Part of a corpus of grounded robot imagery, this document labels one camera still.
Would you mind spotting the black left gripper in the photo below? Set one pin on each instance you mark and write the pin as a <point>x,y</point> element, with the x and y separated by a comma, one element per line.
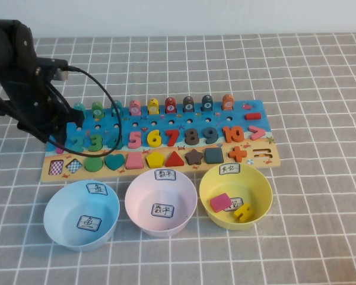
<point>32,107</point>

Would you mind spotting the pink number one block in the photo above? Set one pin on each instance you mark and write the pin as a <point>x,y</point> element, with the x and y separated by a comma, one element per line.
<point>59,149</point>

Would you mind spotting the light blue plastic bowl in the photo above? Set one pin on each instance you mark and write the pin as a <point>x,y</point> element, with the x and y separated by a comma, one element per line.
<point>65,207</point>

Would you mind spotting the light pink plastic bowl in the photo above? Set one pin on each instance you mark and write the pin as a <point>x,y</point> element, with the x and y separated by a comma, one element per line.
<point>142,193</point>

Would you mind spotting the colourful wooden puzzle board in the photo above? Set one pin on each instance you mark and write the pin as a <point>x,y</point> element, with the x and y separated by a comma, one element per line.
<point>238,114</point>

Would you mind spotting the yellow plastic bowl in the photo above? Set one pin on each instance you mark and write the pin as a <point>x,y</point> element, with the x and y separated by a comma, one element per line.
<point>249,184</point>

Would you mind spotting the teal number two block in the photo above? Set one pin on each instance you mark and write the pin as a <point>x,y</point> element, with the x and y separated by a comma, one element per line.
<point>77,144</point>

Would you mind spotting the teal fish peg two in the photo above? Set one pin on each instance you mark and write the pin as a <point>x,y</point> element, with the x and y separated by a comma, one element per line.
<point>78,106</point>

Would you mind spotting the green number three block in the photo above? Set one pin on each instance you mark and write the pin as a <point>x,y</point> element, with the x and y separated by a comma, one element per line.
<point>95,143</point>

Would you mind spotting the green fish peg three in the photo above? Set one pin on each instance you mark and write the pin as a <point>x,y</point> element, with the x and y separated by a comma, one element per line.
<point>97,110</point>

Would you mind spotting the green circle block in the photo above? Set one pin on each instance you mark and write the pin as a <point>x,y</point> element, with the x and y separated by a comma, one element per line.
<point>93,164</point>

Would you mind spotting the teal number four block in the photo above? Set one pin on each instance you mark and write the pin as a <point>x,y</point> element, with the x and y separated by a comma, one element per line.
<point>114,144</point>

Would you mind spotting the teal fish peg four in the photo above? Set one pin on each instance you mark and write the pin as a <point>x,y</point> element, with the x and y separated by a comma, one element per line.
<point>116,107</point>

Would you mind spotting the teal heart block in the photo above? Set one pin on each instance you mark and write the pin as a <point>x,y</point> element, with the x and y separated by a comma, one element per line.
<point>114,161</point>

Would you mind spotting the pink number five block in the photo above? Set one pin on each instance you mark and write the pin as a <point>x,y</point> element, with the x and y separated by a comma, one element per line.
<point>135,140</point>

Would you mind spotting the pink fish peg five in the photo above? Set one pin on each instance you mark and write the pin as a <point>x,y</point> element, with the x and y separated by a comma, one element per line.
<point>135,107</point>

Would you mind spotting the pink trapezoid block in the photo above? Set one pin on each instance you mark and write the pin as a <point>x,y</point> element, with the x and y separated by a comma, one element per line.
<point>135,161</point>

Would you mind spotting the yellow number six block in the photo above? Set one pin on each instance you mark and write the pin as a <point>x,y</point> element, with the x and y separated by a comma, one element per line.
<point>154,141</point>

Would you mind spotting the yellow fish peg six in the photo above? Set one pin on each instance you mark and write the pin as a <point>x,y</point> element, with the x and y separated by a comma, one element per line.
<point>153,106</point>

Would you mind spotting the yellow pentagon block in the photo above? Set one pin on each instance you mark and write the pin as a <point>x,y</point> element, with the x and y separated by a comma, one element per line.
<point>154,161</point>

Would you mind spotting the red number seven block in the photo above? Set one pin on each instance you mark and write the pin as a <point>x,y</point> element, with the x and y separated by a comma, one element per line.
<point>172,137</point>

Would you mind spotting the red fish peg seven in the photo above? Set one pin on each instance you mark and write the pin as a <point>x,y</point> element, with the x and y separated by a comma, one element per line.
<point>171,105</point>

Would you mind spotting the red triangle block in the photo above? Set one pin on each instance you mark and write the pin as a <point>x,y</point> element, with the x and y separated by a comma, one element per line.
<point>174,161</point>

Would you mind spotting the brown fish peg eight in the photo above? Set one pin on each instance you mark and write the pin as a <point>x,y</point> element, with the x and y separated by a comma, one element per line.
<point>188,104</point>

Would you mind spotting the brown number eight block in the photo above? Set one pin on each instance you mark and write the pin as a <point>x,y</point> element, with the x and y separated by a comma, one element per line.
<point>193,137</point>

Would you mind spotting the brown star block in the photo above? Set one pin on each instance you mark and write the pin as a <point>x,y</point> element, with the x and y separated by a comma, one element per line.
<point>194,157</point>

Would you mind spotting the dark blue fish peg nine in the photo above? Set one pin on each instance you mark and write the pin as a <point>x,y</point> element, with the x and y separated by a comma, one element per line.
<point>207,103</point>

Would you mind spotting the dark blue number nine block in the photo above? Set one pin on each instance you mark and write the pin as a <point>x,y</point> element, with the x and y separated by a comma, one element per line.
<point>211,133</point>

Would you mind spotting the dark blue square block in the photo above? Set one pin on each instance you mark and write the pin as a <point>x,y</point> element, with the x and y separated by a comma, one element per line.
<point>214,155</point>

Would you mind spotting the orange fish peg ten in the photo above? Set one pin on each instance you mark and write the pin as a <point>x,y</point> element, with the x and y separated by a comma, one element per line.
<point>228,102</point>

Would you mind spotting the orange number ten block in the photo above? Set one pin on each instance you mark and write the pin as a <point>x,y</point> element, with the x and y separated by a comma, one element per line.
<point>237,135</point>

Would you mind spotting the pink rectangle block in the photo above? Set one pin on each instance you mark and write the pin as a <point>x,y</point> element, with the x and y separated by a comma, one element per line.
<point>220,202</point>

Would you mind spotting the orange plus sign block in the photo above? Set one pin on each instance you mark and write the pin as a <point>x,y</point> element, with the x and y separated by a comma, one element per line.
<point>237,154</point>

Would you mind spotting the red minus sign block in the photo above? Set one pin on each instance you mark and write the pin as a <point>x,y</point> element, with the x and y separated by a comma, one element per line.
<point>252,116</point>

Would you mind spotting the pink greater-than sign block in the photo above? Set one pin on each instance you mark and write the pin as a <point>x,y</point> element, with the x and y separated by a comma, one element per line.
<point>258,133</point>

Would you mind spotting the yellow equals sign block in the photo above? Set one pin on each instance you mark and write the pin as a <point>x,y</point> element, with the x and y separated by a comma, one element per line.
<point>242,212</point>

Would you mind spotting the grey checked tablecloth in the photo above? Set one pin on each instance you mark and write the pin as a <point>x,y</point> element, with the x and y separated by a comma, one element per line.
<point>314,89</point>

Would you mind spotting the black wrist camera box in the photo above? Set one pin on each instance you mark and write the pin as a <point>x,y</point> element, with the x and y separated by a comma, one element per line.
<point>52,68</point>

